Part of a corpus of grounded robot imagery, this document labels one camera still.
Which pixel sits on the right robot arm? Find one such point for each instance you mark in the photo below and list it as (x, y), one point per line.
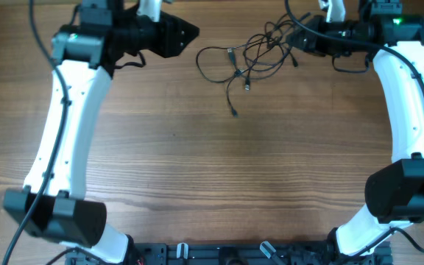
(394, 46)

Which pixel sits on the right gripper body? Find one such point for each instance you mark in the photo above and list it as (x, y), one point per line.
(317, 35)

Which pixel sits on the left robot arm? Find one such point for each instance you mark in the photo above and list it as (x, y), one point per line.
(84, 55)

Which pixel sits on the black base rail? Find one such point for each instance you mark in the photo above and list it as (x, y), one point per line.
(305, 253)

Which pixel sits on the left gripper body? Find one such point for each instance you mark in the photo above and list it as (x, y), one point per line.
(160, 37)

